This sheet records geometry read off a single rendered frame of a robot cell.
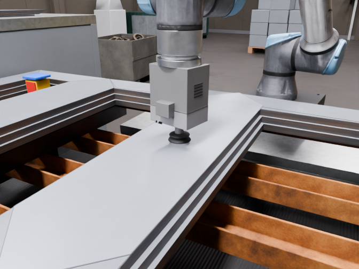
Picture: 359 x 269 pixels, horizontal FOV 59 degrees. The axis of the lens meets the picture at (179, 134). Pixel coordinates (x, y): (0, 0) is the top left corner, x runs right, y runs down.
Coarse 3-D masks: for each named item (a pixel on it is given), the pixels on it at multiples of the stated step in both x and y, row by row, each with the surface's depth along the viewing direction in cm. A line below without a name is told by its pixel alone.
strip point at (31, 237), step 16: (16, 208) 39; (16, 224) 36; (32, 224) 36; (48, 224) 36; (16, 240) 34; (32, 240) 34; (48, 240) 34; (64, 240) 34; (80, 240) 34; (96, 240) 34; (0, 256) 32; (16, 256) 32; (32, 256) 32; (48, 256) 32; (64, 256) 32; (80, 256) 32; (96, 256) 32; (112, 256) 32
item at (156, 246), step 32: (0, 96) 98; (96, 96) 89; (128, 96) 93; (0, 128) 65; (32, 128) 71; (256, 128) 73; (288, 128) 73; (320, 128) 71; (352, 128) 68; (224, 160) 55; (192, 192) 45; (0, 224) 37; (160, 224) 37; (192, 224) 43; (128, 256) 32; (160, 256) 36
